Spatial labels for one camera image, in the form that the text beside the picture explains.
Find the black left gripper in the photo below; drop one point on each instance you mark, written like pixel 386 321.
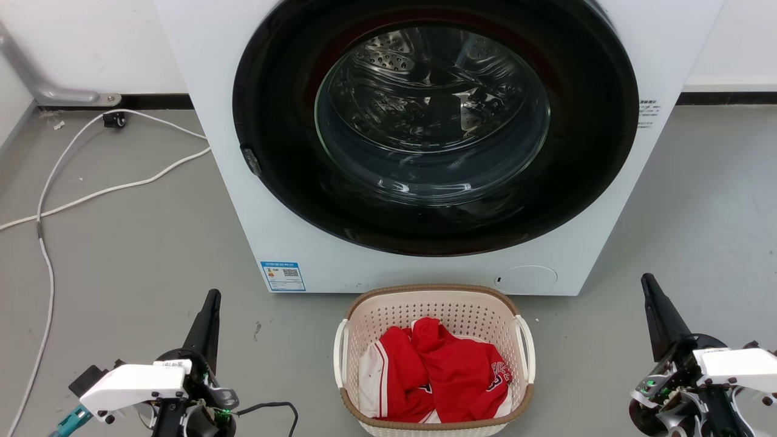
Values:
pixel 209 394

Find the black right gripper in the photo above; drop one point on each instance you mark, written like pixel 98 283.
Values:
pixel 665 388

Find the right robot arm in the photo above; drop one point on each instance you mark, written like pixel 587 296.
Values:
pixel 725 416

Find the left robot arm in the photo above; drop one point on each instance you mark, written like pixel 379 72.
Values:
pixel 167 420

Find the beige perforated laundry basket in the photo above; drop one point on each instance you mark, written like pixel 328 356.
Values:
pixel 437 303

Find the blue energy label sticker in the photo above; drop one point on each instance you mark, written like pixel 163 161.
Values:
pixel 283 276

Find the black round washer door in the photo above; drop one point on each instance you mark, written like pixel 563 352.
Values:
pixel 279 182

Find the white pinstriped garment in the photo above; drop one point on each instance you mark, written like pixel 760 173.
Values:
pixel 369 382

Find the red jersey garment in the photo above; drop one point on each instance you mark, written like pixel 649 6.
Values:
pixel 461 370

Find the small black floor plug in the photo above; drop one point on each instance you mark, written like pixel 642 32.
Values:
pixel 114 119

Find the white front-load washing machine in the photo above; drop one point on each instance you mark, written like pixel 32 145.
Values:
pixel 200 73

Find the steel washer drum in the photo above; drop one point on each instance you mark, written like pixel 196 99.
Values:
pixel 431 109

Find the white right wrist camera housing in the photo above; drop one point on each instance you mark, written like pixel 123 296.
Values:
pixel 737 364

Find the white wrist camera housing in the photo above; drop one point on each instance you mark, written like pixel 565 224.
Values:
pixel 130 385
pixel 737 364

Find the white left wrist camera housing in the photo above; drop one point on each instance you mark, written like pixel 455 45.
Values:
pixel 130 385

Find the grey wall pipe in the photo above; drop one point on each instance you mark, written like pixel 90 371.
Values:
pixel 30 79

